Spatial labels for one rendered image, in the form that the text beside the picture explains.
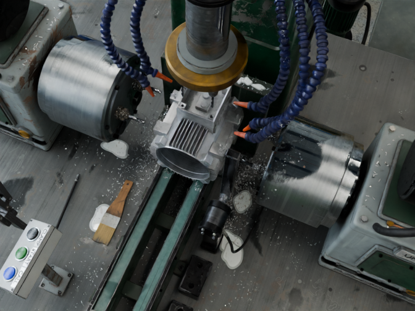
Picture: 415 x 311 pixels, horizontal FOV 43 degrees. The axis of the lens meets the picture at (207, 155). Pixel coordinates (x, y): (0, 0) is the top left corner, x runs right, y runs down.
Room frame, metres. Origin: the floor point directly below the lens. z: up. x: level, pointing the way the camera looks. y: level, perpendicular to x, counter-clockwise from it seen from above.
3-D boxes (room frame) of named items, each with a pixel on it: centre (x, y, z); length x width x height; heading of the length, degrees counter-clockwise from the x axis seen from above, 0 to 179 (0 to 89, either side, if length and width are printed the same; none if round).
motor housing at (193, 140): (0.64, 0.03, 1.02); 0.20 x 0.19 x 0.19; 161
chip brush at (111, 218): (0.48, 0.26, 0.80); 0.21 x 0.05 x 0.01; 162
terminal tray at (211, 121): (0.68, 0.02, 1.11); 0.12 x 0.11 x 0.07; 161
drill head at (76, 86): (0.76, 0.36, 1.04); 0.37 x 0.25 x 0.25; 71
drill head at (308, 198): (0.53, -0.28, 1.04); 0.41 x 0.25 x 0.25; 71
